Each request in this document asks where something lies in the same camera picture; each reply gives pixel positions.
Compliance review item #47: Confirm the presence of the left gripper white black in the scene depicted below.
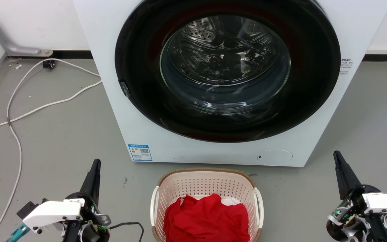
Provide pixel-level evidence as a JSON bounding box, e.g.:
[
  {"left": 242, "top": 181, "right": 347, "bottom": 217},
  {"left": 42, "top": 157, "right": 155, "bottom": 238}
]
[{"left": 22, "top": 159, "right": 112, "bottom": 242}]

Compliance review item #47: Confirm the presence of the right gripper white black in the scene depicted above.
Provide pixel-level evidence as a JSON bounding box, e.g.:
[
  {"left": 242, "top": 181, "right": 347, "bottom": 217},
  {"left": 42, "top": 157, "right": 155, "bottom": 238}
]
[{"left": 326, "top": 151, "right": 387, "bottom": 242}]

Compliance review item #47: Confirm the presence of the beige perforated laundry basket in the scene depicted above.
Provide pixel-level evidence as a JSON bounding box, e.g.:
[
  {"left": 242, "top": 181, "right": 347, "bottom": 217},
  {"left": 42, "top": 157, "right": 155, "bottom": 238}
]
[{"left": 150, "top": 167, "right": 264, "bottom": 242}]

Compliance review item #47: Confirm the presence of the blue energy label sticker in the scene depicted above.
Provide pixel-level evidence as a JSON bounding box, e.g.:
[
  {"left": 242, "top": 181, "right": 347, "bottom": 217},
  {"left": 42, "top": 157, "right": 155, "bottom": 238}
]
[{"left": 128, "top": 144, "right": 153, "bottom": 162}]

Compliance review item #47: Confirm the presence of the white front-load washing machine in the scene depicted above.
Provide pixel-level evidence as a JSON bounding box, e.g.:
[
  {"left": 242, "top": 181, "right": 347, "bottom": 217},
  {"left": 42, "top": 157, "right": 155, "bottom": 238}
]
[{"left": 73, "top": 0, "right": 387, "bottom": 167}]

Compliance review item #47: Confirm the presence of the round white filter cover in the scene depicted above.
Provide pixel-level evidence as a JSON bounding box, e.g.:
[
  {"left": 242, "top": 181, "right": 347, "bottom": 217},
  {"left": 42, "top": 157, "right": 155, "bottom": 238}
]
[{"left": 257, "top": 150, "right": 293, "bottom": 166}]

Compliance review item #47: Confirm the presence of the small printed text sticker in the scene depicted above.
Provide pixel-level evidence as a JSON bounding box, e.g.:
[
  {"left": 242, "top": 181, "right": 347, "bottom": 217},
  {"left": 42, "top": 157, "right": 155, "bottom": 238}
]
[{"left": 340, "top": 58, "right": 354, "bottom": 75}]

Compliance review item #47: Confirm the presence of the white garment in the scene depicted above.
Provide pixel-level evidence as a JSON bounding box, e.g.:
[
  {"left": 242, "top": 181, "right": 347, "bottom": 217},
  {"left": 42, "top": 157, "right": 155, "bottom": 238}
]
[{"left": 220, "top": 196, "right": 243, "bottom": 206}]

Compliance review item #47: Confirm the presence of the red garment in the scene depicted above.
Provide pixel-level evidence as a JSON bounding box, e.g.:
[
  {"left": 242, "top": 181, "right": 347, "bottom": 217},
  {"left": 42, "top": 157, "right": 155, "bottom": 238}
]
[{"left": 163, "top": 193, "right": 250, "bottom": 242}]

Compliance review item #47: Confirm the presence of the round black washer door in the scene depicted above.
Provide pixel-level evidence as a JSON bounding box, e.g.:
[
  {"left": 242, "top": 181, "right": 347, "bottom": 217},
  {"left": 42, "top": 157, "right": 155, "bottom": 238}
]
[{"left": 115, "top": 0, "right": 341, "bottom": 143}]

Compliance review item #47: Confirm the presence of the grey drain pipe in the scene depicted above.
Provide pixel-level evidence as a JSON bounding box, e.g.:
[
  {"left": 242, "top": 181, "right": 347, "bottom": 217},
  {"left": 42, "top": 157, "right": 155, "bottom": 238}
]
[{"left": 0, "top": 0, "right": 54, "bottom": 57}]

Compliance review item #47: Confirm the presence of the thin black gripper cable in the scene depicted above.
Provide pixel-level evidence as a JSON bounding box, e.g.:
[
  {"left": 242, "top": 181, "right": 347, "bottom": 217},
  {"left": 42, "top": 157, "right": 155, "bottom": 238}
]
[{"left": 107, "top": 221, "right": 145, "bottom": 242}]

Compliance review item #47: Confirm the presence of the black camera box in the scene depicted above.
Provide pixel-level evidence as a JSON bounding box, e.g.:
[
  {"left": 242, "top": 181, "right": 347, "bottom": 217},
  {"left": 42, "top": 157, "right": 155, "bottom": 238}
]
[{"left": 16, "top": 198, "right": 49, "bottom": 219}]

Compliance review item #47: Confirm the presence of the white power cable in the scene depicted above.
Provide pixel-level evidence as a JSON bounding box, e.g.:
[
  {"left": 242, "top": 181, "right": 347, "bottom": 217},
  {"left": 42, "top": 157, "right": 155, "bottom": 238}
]
[
  {"left": 0, "top": 58, "right": 101, "bottom": 242},
  {"left": 0, "top": 80, "right": 102, "bottom": 139}
]

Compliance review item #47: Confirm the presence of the teal cable connector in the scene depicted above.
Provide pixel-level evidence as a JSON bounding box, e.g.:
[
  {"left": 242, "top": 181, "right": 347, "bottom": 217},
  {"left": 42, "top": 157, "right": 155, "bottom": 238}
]
[{"left": 5, "top": 223, "right": 31, "bottom": 242}]

